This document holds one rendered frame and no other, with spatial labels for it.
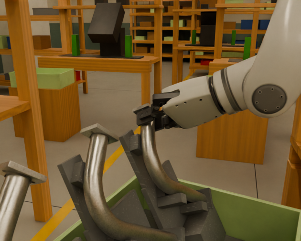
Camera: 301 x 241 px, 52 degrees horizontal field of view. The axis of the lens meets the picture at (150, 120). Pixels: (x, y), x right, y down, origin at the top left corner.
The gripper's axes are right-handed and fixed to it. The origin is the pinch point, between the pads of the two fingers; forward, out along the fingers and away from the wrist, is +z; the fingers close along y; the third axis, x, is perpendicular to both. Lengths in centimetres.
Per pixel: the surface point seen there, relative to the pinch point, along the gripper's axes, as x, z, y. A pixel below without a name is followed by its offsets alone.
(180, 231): 20.5, 0.3, -10.4
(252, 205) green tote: 13.1, -10.4, -27.3
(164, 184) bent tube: 12.7, -0.1, -4.4
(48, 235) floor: -13, 144, -96
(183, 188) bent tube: 11.7, -0.8, -11.2
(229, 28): -545, 82, -489
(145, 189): 12.8, 4.3, -4.1
